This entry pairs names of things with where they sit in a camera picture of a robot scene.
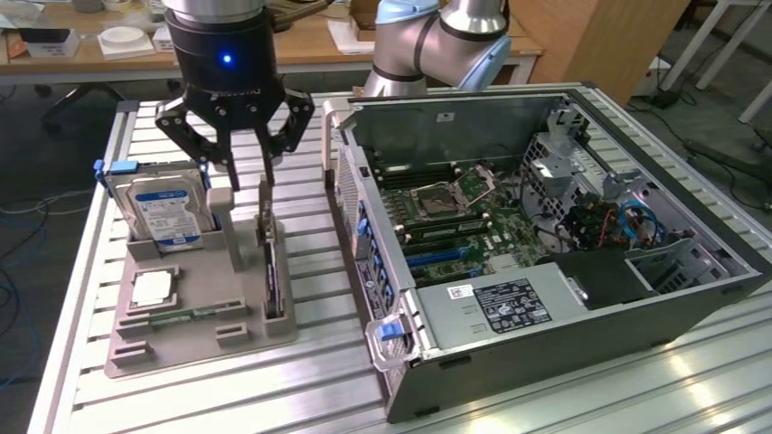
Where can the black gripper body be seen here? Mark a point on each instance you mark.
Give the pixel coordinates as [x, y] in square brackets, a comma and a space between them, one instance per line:
[223, 68]

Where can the graphics card with fan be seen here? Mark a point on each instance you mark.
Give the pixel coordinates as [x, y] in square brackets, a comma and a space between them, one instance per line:
[272, 271]

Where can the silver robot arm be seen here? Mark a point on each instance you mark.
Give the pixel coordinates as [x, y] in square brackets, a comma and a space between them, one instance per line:
[410, 45]

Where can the blue slot retainer strip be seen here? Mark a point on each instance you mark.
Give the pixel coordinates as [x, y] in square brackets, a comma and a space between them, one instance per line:
[362, 226]

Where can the black expansion slot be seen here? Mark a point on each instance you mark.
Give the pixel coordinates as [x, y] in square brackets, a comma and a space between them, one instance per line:
[431, 248]

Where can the small white labelled box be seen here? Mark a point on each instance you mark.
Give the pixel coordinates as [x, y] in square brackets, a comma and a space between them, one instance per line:
[162, 43]

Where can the white square dish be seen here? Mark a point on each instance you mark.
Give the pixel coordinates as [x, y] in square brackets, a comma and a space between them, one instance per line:
[127, 43]

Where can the black chair base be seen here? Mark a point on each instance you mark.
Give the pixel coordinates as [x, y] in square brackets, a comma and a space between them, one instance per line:
[79, 97]

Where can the hard disk blue carrier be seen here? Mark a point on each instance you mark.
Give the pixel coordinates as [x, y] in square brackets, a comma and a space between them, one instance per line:
[163, 212]

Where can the white paper stack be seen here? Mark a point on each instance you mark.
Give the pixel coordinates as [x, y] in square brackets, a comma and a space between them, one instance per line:
[350, 38]

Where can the white tape roll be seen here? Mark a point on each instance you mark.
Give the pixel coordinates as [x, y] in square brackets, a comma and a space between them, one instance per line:
[119, 4]

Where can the cardboard box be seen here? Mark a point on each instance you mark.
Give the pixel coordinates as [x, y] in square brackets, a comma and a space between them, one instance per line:
[362, 13]

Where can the grey cup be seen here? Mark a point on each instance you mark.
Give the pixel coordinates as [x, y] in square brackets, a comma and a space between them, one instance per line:
[88, 5]

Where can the CPU socket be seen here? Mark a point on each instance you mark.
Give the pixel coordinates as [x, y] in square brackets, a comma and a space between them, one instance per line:
[434, 201]

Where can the white box black lid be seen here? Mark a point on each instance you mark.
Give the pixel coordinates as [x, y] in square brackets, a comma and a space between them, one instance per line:
[48, 43]

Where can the metal socket cover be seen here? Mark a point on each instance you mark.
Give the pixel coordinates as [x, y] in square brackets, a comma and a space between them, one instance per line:
[476, 181]

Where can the installed RAM stick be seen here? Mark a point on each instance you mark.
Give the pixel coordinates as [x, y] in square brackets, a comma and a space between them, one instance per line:
[447, 229]

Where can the grey parts rack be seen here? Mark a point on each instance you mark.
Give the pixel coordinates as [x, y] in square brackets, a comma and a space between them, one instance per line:
[199, 289]

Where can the silver CPU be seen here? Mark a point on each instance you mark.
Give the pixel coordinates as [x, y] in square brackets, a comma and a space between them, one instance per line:
[152, 289]

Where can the green RAM stick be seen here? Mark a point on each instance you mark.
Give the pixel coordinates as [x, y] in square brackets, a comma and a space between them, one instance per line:
[180, 314]

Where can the perforated metal drive cage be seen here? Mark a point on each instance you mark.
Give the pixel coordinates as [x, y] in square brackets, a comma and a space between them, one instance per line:
[552, 172]

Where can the green motherboard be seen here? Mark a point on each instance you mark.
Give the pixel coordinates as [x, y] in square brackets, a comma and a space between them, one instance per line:
[512, 235]

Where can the silver chipset heatsink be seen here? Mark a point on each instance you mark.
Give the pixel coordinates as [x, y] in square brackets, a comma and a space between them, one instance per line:
[504, 263]

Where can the blue release latch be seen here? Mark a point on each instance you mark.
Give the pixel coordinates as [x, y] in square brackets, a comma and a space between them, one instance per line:
[388, 330]

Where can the wooden cabinet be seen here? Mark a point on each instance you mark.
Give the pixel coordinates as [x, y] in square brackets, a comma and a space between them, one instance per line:
[603, 45]

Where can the grey power supply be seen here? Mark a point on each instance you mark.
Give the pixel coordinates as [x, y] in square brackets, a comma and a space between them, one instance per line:
[512, 307]

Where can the black power adaptor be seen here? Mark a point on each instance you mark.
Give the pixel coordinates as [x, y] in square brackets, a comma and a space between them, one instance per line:
[663, 99]

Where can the black plastic cover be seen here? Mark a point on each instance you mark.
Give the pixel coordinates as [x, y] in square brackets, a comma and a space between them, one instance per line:
[603, 280]

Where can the open PC case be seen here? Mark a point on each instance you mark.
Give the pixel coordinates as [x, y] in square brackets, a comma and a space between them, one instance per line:
[543, 352]

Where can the metal disk bay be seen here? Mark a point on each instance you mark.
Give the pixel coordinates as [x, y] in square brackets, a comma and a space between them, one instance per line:
[682, 267]

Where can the black stand foot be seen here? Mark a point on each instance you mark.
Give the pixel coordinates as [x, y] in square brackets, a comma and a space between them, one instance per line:
[736, 158]

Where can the white frame table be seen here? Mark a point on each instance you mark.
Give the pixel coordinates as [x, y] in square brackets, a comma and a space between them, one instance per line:
[694, 45]

